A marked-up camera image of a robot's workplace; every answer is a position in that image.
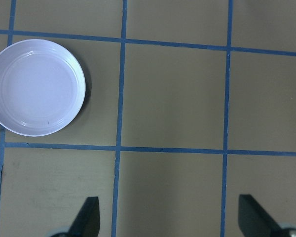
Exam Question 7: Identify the lavender round plate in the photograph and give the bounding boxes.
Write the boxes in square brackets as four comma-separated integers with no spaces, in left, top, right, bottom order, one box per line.
[0,39,86,137]

